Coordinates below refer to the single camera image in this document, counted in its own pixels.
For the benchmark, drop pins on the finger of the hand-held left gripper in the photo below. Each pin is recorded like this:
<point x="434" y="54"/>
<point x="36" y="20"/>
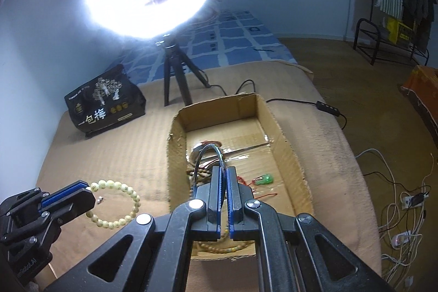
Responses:
<point x="75" y="206"/>
<point x="65" y="192"/>

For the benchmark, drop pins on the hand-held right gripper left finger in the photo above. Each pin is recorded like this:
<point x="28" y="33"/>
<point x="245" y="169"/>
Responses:
<point x="215" y="196"/>

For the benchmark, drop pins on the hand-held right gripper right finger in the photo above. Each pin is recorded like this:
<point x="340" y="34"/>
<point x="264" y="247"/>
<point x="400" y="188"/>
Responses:
<point x="232" y="196"/>

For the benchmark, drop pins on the black bangle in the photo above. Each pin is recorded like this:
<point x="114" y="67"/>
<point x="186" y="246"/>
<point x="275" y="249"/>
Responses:
<point x="212" y="145"/>

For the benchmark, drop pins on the cardboard box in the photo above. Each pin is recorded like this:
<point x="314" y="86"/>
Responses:
<point x="289" y="155"/>

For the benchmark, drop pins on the black printed snack bag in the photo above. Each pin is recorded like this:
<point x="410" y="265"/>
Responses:
<point x="102" y="107"/>

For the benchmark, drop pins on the black tripod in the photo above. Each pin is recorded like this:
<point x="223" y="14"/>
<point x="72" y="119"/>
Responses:
<point x="171" y="73"/>

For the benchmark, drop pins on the blue patterned bed sheet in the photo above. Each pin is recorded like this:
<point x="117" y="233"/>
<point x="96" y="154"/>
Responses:
<point x="232" y="39"/>

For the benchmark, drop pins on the white round power socket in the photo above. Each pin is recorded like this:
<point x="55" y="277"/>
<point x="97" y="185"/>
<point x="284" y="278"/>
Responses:
<point x="400" y="240"/>

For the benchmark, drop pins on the black charger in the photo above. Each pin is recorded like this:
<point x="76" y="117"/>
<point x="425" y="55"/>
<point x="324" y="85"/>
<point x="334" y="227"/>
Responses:
<point x="417" y="199"/>

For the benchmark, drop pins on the black clothes rack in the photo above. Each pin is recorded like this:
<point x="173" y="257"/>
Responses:
<point x="364" y="39"/>

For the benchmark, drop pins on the yellow box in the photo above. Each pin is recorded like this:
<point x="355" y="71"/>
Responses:
<point x="397" y="30"/>

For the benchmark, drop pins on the dark hanging clothes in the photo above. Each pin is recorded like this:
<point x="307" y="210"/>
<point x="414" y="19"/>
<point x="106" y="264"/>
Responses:
<point x="417" y="4"/>

